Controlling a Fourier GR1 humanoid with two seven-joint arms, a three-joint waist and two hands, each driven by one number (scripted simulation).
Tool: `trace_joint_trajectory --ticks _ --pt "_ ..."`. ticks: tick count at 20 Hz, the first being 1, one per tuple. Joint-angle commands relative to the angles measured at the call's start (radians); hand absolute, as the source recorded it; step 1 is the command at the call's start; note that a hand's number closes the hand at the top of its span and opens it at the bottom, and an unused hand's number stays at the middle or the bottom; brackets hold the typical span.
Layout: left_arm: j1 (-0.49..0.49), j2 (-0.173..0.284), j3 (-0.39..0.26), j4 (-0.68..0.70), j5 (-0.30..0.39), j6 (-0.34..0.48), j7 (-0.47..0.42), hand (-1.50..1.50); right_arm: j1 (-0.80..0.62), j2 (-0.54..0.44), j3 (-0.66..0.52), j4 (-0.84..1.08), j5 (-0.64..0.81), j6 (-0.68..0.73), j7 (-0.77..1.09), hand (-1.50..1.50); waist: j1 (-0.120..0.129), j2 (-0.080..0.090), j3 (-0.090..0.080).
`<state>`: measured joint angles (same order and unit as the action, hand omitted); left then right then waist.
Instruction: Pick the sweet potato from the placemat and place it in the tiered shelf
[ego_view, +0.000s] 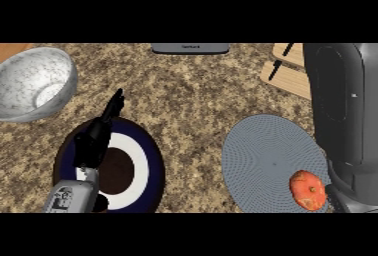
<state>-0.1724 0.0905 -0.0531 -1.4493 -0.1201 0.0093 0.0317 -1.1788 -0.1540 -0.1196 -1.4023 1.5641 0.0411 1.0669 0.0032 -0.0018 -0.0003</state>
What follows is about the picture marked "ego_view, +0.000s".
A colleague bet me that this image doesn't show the flat grey device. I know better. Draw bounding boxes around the flat grey device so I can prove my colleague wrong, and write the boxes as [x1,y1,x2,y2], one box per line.
[150,42,232,56]

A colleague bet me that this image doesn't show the orange-brown wooden board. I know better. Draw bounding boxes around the orange-brown wooden board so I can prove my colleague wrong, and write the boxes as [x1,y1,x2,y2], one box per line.
[0,42,38,63]

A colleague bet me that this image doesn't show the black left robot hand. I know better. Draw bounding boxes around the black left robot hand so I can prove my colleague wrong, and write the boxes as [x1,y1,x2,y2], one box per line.
[73,87,128,170]

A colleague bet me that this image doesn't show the round grey placemat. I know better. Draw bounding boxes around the round grey placemat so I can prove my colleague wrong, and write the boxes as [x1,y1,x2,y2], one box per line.
[221,114,333,214]

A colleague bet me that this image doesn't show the blue and white plate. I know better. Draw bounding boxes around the blue and white plate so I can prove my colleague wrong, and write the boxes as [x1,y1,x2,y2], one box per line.
[52,116,167,214]

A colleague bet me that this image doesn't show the wooden tiered shelf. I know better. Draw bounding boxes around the wooden tiered shelf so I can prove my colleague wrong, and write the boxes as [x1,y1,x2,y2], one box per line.
[259,42,314,101]

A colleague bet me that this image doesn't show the dark grey appliance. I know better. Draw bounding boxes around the dark grey appliance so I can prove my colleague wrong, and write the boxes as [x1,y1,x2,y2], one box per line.
[302,42,378,214]

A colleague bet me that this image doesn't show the white marble bowl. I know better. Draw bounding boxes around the white marble bowl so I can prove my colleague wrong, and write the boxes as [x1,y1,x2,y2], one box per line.
[0,46,80,124]

